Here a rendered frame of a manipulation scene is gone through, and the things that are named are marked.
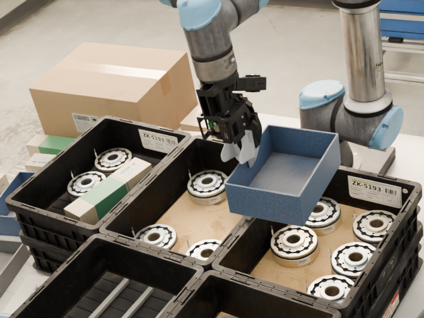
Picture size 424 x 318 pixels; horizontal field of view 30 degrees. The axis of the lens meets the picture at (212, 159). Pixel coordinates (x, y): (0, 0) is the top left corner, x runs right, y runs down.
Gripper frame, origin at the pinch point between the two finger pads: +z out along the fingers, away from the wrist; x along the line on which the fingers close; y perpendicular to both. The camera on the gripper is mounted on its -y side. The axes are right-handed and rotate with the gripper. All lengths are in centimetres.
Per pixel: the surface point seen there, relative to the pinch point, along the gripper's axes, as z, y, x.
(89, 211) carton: 20, 2, -49
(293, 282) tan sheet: 30.1, 1.2, 3.7
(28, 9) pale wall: 81, -233, -322
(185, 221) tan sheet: 27.2, -7.8, -29.1
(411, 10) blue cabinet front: 64, -196, -44
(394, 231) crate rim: 21.8, -10.3, 22.6
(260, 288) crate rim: 20.2, 13.6, 4.9
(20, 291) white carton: 29, 23, -57
